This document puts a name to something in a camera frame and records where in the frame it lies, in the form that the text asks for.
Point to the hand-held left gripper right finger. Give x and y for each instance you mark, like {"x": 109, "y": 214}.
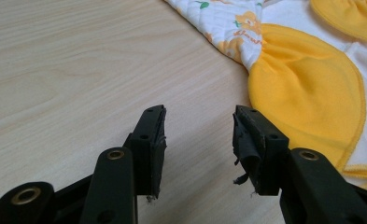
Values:
{"x": 259, "y": 149}

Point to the white and yellow baby garment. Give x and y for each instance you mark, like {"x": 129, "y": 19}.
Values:
{"x": 302, "y": 68}

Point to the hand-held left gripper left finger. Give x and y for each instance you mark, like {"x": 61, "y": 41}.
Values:
{"x": 148, "y": 149}

